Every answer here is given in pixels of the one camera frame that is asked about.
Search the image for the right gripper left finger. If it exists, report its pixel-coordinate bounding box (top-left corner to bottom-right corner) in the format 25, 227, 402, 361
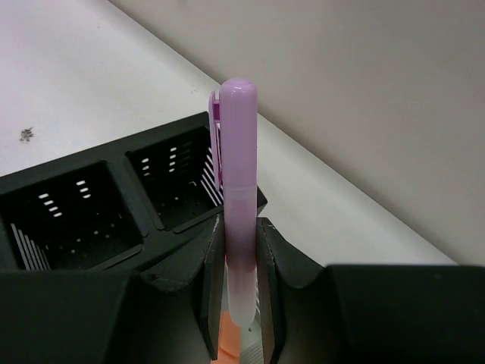
139, 215, 225, 360

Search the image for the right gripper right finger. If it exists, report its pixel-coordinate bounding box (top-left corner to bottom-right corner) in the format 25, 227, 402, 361
257, 218, 325, 363

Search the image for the orange highlighter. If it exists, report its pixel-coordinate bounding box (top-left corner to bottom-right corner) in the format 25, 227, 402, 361
212, 310, 241, 364

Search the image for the white slotted container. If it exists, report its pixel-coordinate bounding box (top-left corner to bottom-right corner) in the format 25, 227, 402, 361
239, 269, 264, 363

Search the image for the black slotted container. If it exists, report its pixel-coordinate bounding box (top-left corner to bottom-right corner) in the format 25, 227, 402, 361
0, 111, 268, 272

